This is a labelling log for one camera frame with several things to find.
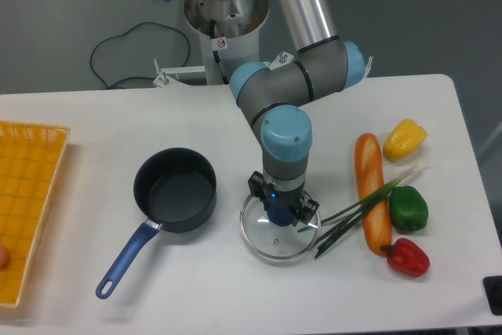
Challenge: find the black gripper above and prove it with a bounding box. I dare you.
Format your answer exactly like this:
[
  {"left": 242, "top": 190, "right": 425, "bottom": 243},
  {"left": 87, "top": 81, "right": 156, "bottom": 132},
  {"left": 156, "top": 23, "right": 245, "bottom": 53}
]
[{"left": 248, "top": 171, "right": 318, "bottom": 226}]

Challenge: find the glass lid blue knob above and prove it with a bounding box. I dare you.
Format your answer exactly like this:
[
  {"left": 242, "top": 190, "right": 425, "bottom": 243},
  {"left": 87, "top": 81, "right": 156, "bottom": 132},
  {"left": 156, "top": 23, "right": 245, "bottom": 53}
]
[{"left": 239, "top": 195, "right": 321, "bottom": 262}]

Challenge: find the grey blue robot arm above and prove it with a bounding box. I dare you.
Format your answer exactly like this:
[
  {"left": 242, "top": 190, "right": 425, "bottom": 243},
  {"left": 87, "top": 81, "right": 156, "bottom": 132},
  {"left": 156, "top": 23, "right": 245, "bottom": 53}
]
[{"left": 157, "top": 0, "right": 366, "bottom": 227}]

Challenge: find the green onion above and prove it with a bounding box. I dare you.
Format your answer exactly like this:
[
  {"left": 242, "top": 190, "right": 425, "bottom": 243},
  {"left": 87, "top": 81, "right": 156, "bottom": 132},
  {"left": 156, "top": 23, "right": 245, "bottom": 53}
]
[{"left": 314, "top": 163, "right": 422, "bottom": 257}]

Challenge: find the baguette bread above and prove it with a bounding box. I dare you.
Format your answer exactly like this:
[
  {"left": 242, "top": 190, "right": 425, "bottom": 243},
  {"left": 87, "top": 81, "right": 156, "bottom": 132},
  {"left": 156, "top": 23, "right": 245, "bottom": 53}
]
[{"left": 354, "top": 133, "right": 393, "bottom": 257}]

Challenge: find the dark blue saucepan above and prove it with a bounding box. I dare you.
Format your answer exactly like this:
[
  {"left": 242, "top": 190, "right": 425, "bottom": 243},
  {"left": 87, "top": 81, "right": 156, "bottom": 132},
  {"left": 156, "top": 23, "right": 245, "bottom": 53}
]
[{"left": 95, "top": 147, "right": 216, "bottom": 300}]

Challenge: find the green bell pepper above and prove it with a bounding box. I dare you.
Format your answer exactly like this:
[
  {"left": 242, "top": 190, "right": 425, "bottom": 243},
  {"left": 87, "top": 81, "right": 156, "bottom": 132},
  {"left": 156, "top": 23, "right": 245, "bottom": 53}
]
[{"left": 389, "top": 186, "right": 429, "bottom": 234}]

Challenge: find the red bell pepper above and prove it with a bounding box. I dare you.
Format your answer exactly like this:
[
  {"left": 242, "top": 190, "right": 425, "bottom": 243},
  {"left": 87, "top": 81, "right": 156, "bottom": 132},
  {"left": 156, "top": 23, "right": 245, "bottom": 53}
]
[{"left": 380, "top": 238, "right": 430, "bottom": 278}]

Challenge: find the yellow bell pepper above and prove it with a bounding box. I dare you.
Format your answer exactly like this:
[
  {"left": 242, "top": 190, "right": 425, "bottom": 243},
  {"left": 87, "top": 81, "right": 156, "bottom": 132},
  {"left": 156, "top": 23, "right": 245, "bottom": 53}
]
[{"left": 383, "top": 119, "right": 427, "bottom": 162}]

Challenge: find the black object table corner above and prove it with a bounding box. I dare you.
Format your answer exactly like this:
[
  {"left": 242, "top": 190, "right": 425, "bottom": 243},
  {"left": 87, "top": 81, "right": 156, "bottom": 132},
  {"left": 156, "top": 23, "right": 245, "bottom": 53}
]
[{"left": 482, "top": 275, "right": 502, "bottom": 316}]

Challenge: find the yellow woven basket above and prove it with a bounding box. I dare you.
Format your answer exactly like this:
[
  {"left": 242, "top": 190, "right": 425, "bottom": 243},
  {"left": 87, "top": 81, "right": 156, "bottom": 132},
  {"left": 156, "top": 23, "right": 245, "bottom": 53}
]
[{"left": 1, "top": 121, "right": 70, "bottom": 308}]

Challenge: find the orange object in basket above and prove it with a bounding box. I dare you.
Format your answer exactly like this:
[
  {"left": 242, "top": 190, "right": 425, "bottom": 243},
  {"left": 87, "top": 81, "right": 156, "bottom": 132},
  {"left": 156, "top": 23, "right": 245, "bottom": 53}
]
[{"left": 0, "top": 244, "right": 9, "bottom": 269}]

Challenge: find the black cable on floor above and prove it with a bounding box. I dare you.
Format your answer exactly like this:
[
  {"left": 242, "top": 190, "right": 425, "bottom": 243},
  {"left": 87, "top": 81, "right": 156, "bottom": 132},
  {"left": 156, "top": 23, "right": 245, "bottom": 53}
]
[{"left": 89, "top": 21, "right": 192, "bottom": 89}]

